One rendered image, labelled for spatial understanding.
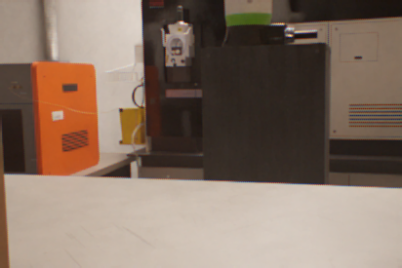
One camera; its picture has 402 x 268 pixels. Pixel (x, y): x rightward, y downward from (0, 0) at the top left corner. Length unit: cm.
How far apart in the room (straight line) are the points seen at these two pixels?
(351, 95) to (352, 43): 21
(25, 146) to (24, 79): 23
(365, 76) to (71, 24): 226
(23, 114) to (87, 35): 189
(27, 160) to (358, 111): 127
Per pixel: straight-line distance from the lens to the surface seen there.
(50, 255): 54
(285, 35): 139
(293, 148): 131
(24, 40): 392
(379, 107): 211
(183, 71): 213
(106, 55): 359
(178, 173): 218
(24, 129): 184
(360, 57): 210
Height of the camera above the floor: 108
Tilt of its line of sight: 7 degrees down
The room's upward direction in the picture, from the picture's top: 1 degrees counter-clockwise
